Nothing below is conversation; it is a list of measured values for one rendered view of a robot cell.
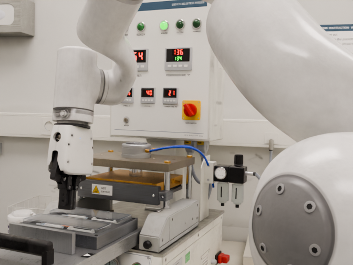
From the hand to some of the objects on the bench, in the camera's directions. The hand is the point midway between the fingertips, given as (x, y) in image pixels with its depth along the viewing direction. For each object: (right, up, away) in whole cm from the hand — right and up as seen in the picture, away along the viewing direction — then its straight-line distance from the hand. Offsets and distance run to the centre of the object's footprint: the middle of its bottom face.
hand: (67, 199), depth 89 cm
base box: (+12, -29, +28) cm, 42 cm away
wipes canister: (-28, -27, +51) cm, 64 cm away
